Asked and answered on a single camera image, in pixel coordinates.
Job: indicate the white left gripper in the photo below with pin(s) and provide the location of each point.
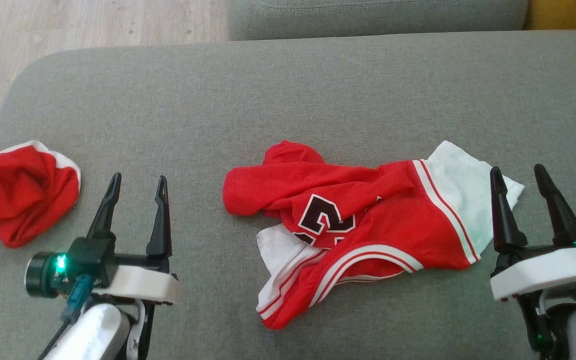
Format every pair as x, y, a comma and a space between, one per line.
143, 285

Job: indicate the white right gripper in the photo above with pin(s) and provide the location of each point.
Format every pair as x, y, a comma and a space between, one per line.
543, 275

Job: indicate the red shorts white stripe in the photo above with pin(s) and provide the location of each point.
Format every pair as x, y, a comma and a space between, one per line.
18, 195

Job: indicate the red Bulls basketball jersey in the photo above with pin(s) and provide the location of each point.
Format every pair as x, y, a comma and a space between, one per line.
368, 225

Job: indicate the large grey sofa seat cushion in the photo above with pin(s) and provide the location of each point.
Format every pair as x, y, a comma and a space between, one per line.
268, 100

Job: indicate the yellow cushion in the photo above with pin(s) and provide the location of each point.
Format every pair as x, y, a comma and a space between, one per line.
568, 12

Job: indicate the small grey sofa cushion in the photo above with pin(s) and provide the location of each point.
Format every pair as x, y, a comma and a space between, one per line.
368, 17

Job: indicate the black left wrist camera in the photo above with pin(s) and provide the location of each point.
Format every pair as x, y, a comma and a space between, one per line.
93, 257

